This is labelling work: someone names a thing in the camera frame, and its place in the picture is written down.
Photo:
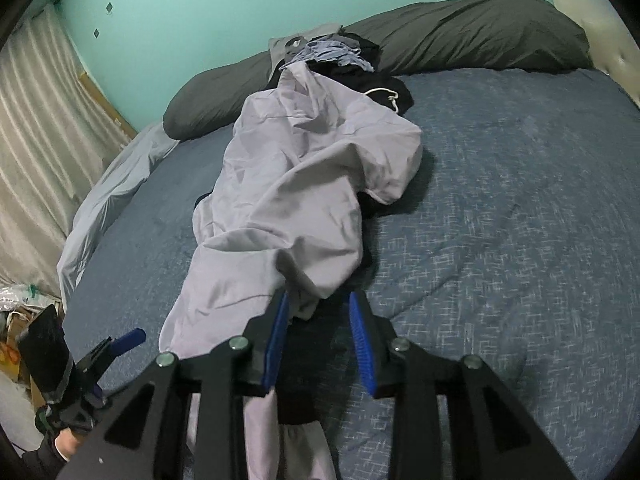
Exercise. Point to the cream tufted headboard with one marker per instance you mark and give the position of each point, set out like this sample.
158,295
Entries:
600,25

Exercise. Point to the dark grey pillow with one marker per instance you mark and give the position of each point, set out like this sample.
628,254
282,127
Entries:
215,100
475,30

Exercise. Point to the brown wooden board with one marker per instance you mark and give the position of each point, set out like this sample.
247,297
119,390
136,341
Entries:
107,105

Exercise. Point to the grey jacket black collar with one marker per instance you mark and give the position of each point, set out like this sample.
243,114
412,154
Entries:
280,185

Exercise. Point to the beige curtain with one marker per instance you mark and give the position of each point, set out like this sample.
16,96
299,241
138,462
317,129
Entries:
40,135

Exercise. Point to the blue patterned bed cover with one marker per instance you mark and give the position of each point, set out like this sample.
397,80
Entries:
500,210

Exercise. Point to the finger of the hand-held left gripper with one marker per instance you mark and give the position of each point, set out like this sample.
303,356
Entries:
127,339

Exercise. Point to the person's left forearm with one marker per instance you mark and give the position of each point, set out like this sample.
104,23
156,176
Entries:
40,465

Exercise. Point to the person's left hand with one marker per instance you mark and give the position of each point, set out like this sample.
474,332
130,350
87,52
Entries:
67,449

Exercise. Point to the light grey garment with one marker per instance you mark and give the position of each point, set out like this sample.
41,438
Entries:
280,47

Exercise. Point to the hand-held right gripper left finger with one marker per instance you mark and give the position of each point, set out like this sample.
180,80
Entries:
277,332

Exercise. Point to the brown paper bag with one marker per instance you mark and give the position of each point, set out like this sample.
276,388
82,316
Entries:
17,355

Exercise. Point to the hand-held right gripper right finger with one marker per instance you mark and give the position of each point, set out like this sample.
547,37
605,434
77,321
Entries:
362,342

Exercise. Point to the clear plastic bag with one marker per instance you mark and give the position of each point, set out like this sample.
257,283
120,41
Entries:
25,300

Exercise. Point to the blue striped garment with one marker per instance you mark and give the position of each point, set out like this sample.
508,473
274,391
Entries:
325,52

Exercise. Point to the light blue sheet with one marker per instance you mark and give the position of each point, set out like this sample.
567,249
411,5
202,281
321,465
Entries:
110,185

